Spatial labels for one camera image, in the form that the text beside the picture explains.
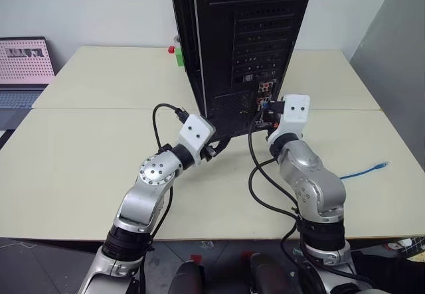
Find thin white floor wire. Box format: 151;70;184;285
0;240;38;250

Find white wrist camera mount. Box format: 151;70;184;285
267;93;311;146
177;114;216;167

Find open grey laptop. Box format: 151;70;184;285
0;36;56;149

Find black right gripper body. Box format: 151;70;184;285
264;100;287;126

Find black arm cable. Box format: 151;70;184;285
246;119;366;294
152;103;191;153

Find grey partition panel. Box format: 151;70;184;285
347;0;425;177

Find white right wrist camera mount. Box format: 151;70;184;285
267;93;311;146

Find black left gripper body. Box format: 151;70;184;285
201;143;217;161

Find black computer tower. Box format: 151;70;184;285
167;0;317;139

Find blue ethernet cable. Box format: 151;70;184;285
338;161;390;181

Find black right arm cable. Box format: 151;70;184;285
246;119;366;294

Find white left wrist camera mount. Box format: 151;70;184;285
177;114;216;167

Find dark rounded shape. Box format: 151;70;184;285
168;260;214;294
248;252;294;294

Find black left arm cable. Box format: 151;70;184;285
152;103;191;153

